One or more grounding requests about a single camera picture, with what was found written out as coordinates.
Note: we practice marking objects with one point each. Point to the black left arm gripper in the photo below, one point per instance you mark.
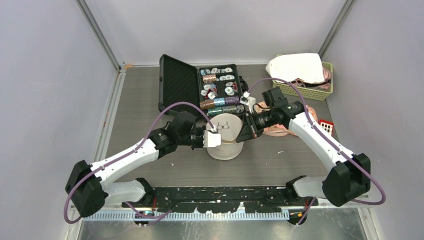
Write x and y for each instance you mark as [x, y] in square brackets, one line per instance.
[201, 130]

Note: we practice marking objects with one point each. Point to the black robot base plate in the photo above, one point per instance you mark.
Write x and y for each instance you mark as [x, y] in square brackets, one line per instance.
[222, 199]

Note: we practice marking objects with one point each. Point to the black poker chip case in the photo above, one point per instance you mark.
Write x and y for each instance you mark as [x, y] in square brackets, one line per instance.
[213, 89]

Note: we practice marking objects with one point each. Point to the white bra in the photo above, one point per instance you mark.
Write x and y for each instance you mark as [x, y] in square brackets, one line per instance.
[300, 66]

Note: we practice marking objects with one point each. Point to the pink bras in basket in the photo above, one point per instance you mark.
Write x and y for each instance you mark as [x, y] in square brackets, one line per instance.
[323, 86]

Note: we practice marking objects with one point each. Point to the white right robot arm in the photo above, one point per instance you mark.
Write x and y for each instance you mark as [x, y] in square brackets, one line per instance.
[348, 173]

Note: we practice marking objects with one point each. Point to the green plastic basket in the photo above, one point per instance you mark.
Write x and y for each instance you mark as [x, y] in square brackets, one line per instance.
[313, 94]

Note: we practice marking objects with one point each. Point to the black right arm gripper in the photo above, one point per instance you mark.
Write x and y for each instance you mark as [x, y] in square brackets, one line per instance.
[247, 132]

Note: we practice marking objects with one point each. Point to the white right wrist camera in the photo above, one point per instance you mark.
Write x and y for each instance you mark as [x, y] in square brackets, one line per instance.
[247, 101]

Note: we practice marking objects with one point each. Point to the aluminium frame rail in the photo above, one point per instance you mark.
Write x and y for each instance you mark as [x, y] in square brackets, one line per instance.
[92, 22]

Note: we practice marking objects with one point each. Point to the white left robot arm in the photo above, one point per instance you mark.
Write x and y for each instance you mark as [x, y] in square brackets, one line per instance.
[92, 186]

